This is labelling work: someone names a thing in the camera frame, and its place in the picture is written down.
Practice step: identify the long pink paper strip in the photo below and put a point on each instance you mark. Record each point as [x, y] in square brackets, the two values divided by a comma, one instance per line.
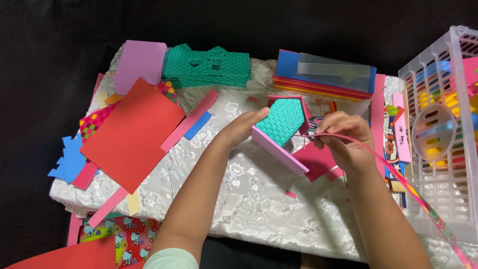
[378, 112]
[108, 207]
[190, 119]

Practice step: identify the pink glitter ribbon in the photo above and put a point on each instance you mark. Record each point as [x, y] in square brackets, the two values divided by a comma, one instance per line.
[392, 169]

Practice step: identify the person's right hand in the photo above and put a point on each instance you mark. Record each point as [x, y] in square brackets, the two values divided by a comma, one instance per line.
[351, 142]

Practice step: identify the clear plastic sheet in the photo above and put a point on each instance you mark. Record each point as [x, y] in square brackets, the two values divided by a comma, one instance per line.
[328, 71]

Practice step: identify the clear tape roll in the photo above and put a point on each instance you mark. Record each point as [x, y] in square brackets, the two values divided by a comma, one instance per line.
[418, 127]

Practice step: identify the light green sleeve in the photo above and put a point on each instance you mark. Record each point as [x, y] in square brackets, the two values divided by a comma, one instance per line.
[170, 260]

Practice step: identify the blue textured foam strip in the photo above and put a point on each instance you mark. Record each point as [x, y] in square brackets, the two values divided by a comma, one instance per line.
[198, 126]

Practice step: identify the orange paper piece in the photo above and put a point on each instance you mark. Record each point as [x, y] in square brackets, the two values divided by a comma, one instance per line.
[112, 99]

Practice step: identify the woven checkered paper mat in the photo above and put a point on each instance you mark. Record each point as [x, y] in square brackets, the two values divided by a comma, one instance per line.
[93, 121]

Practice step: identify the stack of purple paper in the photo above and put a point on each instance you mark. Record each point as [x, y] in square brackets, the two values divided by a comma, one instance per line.
[140, 63]

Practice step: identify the small pink paper scrap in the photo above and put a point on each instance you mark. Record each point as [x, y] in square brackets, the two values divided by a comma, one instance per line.
[291, 194]

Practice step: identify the person's left hand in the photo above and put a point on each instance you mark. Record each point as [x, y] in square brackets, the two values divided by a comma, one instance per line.
[239, 129]

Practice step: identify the stack of green foam houses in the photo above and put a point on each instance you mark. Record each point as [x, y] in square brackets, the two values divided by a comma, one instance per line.
[224, 71]

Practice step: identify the black scissors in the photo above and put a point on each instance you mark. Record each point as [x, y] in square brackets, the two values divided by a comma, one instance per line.
[316, 120]

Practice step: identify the pale yellow paper strip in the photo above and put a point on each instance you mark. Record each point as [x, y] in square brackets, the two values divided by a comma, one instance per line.
[133, 203]

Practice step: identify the orange marker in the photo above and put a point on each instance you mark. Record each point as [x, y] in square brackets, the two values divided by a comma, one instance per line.
[332, 107]

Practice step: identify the pink label card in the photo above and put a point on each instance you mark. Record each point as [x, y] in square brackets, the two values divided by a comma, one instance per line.
[401, 142]

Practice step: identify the large red paper sheet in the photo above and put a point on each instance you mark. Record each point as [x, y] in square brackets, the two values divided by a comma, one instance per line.
[130, 134]

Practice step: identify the colourful patterned booklet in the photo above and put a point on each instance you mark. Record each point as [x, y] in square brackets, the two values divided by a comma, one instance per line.
[390, 149]

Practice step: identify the pink paper box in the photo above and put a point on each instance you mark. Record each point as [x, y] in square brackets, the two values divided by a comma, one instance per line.
[278, 151]

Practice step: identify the person's right fingers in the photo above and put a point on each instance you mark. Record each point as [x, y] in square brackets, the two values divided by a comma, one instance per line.
[330, 127]

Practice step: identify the white plastic basket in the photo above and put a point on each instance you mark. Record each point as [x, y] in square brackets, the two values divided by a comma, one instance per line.
[463, 186]

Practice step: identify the pink textured foam strip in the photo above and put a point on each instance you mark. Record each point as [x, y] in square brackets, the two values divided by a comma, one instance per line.
[85, 175]

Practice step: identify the stack of coloured foam sheets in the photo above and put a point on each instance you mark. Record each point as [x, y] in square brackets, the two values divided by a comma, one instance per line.
[287, 67]

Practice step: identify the dark pink paper piece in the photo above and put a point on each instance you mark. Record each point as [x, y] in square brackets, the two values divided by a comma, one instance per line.
[317, 161]

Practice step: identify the teal embossed foam piece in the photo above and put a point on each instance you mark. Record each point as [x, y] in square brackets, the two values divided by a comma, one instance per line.
[282, 121]

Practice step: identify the blue paper cutout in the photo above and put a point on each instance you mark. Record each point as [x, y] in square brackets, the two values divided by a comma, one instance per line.
[71, 160]

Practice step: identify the white embroidered tablecloth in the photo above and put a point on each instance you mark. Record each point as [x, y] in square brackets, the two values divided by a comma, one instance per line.
[242, 201]

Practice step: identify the cartoon cat wrapping paper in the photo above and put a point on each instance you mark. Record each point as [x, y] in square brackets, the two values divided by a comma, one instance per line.
[134, 235]

